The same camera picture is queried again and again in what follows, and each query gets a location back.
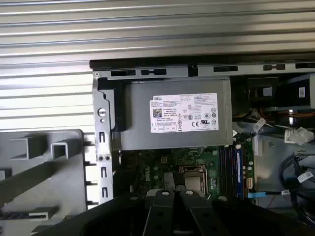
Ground metal disk bay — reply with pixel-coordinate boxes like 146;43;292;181
275;73;315;109

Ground installed RAM stick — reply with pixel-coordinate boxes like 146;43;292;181
236;147;245;199

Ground green motherboard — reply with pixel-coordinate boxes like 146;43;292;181
115;145;255;205

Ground CPU socket with metal cover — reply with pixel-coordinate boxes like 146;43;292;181
178;164;210;195

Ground grey plastic parts rack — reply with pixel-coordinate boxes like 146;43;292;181
0;129;88;236

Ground silver CPU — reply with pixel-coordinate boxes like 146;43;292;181
185;172;205;192

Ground black data cable bundle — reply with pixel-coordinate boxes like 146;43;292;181
282;149;315;222

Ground RAM slot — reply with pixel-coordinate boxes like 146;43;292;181
220;147;225;197
230;147;237;197
225;147;231;197

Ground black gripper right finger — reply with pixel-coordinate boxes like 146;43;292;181
180;190;315;236

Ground blue flat data cable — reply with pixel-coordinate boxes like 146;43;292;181
248;191;290;198

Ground white cable connector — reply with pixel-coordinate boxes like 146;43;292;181
284;126;315;146

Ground black open PC case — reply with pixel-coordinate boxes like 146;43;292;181
89;59;315;236

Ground grey power supply unit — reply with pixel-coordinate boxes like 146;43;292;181
112;75;234;151

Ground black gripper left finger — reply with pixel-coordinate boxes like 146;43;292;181
36;189;176;236

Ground orange yellow power wires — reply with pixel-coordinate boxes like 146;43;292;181
232;108;315;128

